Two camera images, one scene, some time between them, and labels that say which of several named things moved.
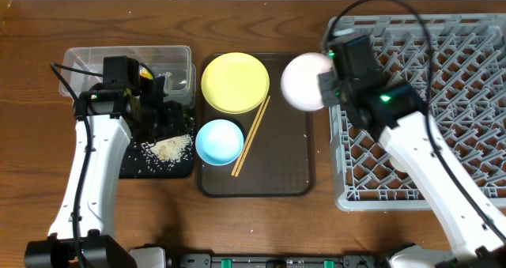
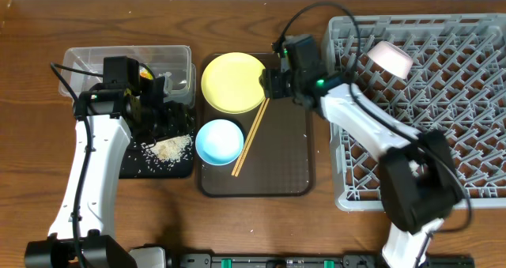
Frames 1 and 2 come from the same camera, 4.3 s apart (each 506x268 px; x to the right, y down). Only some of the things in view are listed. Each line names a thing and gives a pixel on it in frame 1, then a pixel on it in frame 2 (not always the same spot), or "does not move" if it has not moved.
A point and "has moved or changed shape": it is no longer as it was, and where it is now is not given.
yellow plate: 235,83 does not move
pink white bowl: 299,81 has moved or changed shape
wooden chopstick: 249,141 does not move
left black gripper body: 160,124 does not move
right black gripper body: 328,88 → 270,84
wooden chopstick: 247,137 does not move
